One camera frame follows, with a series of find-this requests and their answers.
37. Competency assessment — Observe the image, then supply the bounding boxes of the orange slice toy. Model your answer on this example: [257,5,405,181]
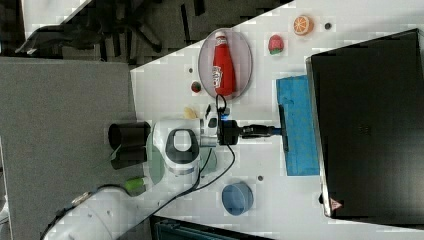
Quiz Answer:
[293,15,314,36]

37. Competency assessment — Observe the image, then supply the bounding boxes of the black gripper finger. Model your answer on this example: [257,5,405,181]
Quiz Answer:
[246,133,279,139]
[246,124,276,132]

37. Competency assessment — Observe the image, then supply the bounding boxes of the red toy strawberry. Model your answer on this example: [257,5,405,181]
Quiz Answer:
[191,81,202,93]

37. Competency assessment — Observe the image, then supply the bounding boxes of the grey round plate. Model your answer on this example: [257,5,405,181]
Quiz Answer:
[198,28,253,100]

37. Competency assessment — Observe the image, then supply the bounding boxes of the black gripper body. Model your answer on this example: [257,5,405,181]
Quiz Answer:
[217,120,247,145]

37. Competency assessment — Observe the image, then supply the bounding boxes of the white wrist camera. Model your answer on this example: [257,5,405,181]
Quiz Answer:
[203,103,229,137]

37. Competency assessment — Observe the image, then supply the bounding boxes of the pink toy strawberry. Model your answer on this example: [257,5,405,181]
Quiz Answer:
[268,34,284,55]

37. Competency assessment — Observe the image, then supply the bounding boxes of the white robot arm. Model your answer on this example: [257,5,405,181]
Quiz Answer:
[40,116,282,240]

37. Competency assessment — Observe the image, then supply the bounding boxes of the red ketchup bottle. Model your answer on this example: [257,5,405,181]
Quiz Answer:
[212,31,236,96]

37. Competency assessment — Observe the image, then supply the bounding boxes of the silver black toaster oven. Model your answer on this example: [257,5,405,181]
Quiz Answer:
[275,28,424,226]

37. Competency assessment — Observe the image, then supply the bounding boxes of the green toy pepper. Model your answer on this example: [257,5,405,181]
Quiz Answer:
[124,177,148,196]

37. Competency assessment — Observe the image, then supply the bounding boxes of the blue cup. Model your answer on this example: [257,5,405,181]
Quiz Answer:
[221,182,254,216]

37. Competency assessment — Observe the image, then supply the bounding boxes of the yellow toy banana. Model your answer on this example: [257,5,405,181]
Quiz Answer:
[184,107,198,119]

